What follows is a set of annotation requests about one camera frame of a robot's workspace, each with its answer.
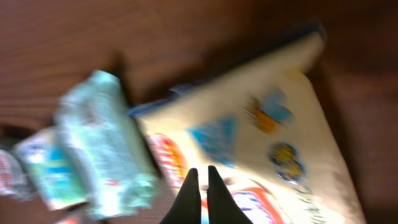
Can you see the roll of tape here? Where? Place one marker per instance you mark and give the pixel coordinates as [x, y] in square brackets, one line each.
[14, 180]

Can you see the green wet wipes pack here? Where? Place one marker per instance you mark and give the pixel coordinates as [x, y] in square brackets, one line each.
[106, 147]

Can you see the small green wipes pack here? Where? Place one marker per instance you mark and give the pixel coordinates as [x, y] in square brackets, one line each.
[48, 167]

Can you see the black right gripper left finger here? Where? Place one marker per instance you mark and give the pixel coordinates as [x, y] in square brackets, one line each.
[186, 208]

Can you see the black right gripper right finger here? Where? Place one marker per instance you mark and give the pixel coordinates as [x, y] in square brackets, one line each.
[222, 209]

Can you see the orange tissue pack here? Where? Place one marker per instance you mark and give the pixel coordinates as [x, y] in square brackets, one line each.
[71, 219]

